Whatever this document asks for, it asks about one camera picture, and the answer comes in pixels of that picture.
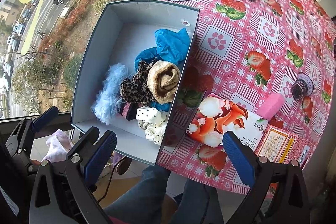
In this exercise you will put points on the person's jeans legs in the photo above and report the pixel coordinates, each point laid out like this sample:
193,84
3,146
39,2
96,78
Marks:
143,202

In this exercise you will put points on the light blue fluffy scrunchie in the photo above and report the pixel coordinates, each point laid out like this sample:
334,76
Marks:
108,100

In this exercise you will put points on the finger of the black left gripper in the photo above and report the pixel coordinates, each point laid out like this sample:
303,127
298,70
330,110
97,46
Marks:
44,119

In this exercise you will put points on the white polka dot cloth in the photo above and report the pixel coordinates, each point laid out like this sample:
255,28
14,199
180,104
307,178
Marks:
153,122

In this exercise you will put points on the pink foam sponge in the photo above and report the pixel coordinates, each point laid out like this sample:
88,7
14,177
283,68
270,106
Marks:
271,106

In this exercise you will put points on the leopard print cloth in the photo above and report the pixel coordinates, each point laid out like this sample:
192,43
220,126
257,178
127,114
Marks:
135,90

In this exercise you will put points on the blue nonwoven cloth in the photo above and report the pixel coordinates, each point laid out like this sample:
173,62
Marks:
170,46

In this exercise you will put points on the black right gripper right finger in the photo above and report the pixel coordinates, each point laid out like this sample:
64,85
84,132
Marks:
290,203

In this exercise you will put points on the squirrel print tissue pack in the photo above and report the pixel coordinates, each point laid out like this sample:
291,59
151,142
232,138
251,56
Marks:
216,116

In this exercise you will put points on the beige sock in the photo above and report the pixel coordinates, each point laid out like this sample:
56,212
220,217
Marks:
162,81

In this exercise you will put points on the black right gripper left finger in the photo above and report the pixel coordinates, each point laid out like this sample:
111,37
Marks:
63,191

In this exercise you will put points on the strawberry paw print tablecloth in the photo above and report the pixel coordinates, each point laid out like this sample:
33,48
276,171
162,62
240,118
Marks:
243,52

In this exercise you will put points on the purple slipper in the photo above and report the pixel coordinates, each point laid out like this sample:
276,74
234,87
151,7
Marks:
121,163

